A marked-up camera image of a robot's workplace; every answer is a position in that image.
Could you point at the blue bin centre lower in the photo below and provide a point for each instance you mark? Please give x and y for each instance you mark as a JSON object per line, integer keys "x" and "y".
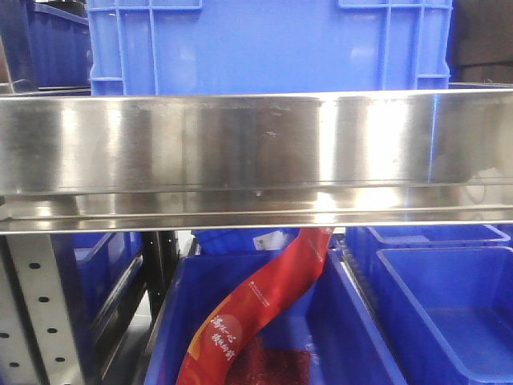
{"x": 325, "y": 337}

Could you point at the blue bin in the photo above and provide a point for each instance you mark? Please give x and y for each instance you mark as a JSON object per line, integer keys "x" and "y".
{"x": 447, "y": 313}
{"x": 325, "y": 337}

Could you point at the blue bin right lower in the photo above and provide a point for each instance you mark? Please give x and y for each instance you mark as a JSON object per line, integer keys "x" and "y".
{"x": 447, "y": 313}

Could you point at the stainless steel shelf beam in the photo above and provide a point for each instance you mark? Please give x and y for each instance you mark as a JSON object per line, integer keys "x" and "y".
{"x": 84, "y": 164}

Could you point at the red snack package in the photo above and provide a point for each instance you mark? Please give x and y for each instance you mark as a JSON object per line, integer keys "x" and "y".
{"x": 259, "y": 299}

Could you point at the blue crate upper shelf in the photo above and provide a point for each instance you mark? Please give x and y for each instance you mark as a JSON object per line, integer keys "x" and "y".
{"x": 248, "y": 47}

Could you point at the perforated steel upright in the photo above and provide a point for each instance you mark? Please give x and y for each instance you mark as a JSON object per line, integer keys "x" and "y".
{"x": 38, "y": 341}

